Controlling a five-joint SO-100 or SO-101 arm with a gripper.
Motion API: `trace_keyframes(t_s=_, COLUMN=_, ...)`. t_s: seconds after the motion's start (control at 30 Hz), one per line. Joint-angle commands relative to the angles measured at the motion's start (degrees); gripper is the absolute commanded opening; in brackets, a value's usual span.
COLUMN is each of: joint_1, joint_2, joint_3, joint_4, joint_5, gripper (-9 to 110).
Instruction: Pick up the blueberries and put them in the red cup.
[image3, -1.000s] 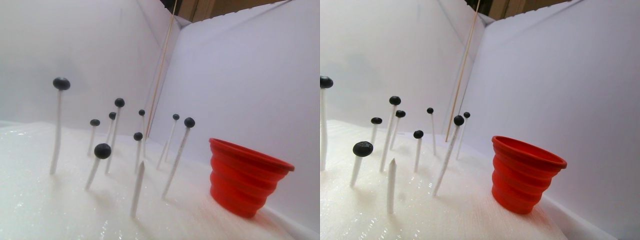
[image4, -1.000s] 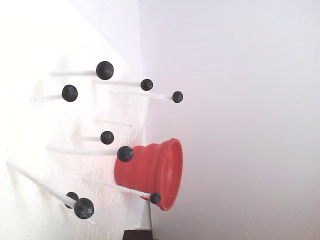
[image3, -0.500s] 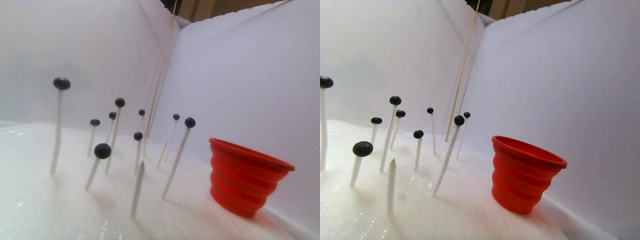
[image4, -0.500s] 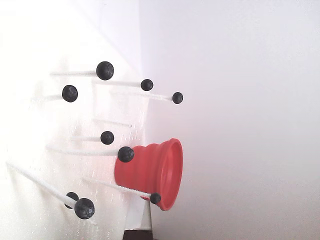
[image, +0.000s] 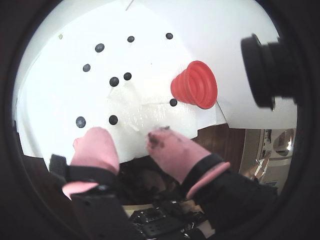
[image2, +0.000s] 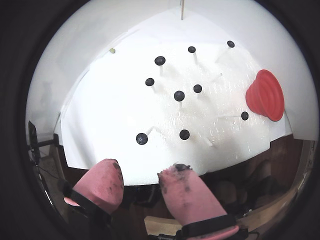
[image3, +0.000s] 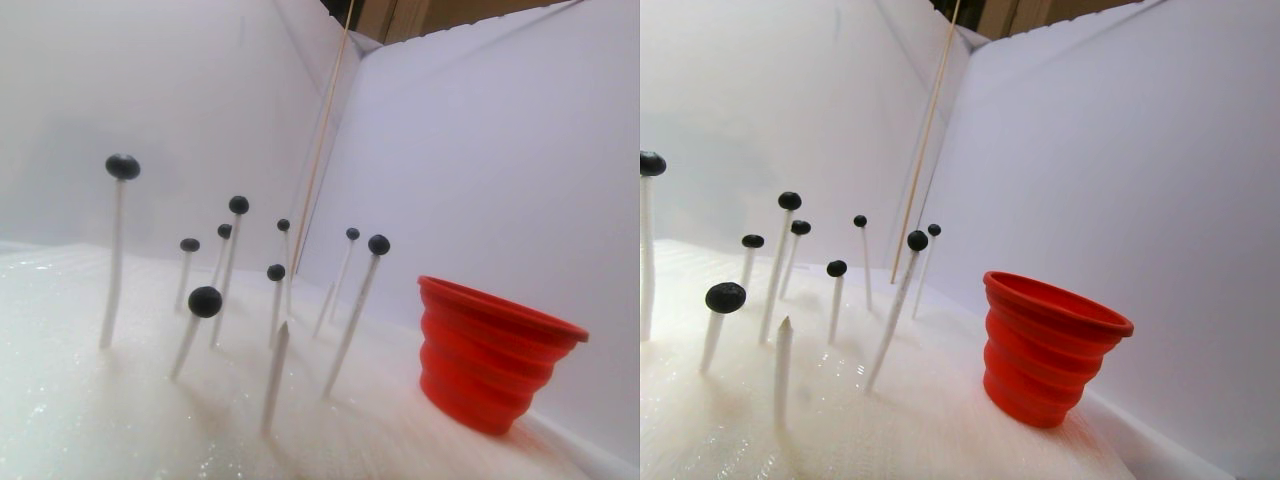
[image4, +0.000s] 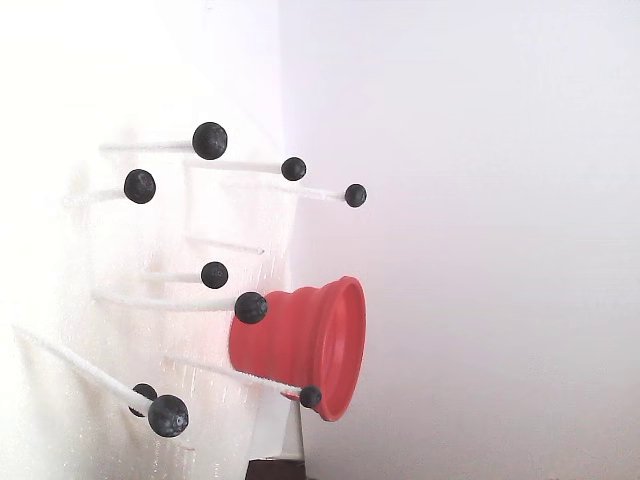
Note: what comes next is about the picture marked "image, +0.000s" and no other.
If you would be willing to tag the thin white stick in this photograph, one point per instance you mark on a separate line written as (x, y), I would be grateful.
(133, 128)
(155, 102)

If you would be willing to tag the black camera lens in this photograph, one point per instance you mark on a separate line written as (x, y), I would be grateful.
(257, 72)

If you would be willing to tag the dark blueberry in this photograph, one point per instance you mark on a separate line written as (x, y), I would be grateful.
(127, 76)
(80, 122)
(130, 39)
(99, 47)
(113, 120)
(169, 36)
(114, 81)
(173, 102)
(86, 67)

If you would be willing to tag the red collapsible silicone cup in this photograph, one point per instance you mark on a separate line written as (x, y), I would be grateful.
(197, 85)

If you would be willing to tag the white peg drying rack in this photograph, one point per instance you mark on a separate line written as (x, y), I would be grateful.
(62, 100)

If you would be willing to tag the pink covered gripper finger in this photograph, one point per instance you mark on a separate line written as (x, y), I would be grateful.
(180, 155)
(97, 150)

